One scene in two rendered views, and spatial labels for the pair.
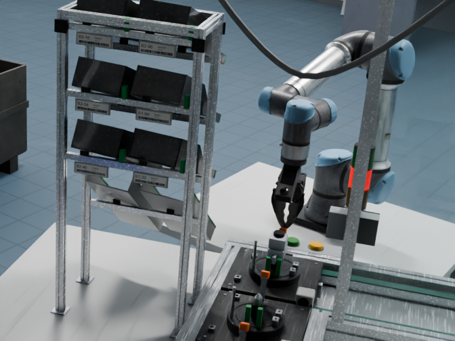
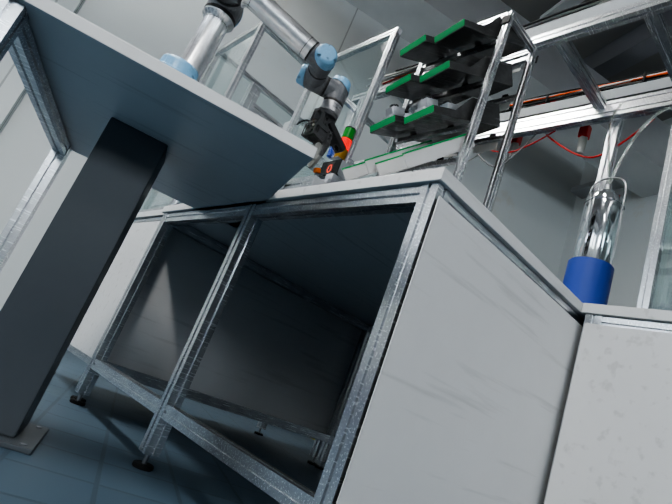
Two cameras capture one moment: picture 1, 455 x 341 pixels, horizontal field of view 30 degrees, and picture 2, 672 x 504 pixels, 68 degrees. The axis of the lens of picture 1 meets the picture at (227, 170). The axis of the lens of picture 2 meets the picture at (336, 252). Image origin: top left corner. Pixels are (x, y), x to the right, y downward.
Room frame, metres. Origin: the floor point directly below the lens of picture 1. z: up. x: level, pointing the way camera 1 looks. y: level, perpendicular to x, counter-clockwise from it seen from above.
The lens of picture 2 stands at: (3.20, 1.03, 0.34)
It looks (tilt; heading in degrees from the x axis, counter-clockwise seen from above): 16 degrees up; 221
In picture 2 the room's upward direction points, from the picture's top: 21 degrees clockwise
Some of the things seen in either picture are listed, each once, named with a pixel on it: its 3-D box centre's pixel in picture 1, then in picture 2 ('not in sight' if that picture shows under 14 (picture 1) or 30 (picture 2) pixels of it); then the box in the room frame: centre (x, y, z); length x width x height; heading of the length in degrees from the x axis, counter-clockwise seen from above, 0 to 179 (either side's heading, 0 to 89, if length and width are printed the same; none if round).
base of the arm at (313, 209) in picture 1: (328, 201); not in sight; (2.60, -0.35, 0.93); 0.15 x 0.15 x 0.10
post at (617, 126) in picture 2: not in sight; (597, 205); (1.03, 0.49, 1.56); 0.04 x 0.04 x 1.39; 79
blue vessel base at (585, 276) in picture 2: not in sight; (583, 298); (1.35, 0.59, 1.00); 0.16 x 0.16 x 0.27
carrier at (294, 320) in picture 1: (256, 308); not in sight; (1.76, -0.10, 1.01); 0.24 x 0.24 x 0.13; 79
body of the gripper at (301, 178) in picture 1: (292, 176); (320, 128); (2.14, -0.18, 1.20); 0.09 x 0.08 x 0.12; 169
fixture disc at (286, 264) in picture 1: (274, 270); not in sight; (2.01, -0.15, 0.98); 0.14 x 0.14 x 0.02
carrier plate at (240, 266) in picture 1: (273, 276); not in sight; (2.01, -0.15, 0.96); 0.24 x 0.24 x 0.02; 79
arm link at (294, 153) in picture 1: (293, 149); (330, 110); (2.13, -0.17, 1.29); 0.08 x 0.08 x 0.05
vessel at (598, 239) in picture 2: not in sight; (601, 220); (1.35, 0.59, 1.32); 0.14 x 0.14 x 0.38
